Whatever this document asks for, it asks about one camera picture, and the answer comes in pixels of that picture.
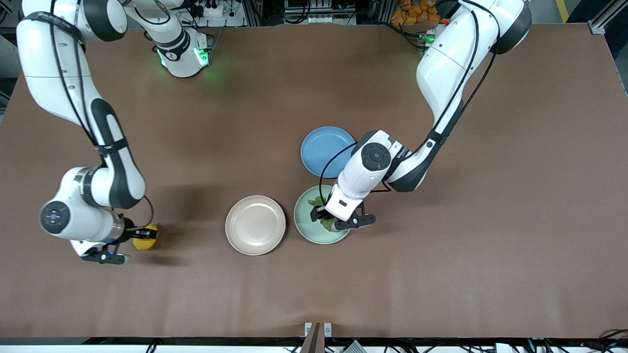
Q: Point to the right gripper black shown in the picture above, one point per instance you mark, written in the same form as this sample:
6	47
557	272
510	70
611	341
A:
130	229

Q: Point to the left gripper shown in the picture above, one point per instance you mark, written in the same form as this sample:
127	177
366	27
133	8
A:
317	214

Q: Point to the yellow lemon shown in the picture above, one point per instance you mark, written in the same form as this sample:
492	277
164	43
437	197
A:
144	245

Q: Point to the green lettuce leaf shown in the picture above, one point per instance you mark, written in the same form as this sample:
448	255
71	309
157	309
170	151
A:
327	224

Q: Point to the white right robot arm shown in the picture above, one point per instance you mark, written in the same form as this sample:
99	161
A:
54	73

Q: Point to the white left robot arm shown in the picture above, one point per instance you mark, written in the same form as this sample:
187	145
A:
451	63

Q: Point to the light green plate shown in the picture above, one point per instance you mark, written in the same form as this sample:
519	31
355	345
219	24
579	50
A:
306	230

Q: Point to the pale pink plate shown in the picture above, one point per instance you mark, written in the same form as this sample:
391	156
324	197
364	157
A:
255	225

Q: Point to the blue plate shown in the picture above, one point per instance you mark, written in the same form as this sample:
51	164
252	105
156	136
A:
319	147

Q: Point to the brown table cover sheet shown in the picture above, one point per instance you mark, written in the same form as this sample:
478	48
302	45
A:
245	304

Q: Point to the long white power strip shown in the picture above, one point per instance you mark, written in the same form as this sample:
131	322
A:
326	19

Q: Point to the bag of orange items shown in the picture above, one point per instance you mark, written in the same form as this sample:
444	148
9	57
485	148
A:
414	12

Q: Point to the white power strip with plugs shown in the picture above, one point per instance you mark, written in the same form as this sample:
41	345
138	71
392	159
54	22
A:
211	11

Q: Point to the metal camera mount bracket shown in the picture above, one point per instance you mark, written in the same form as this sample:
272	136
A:
316	333

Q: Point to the aluminium frame post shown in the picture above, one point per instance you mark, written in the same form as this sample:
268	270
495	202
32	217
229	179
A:
601	24

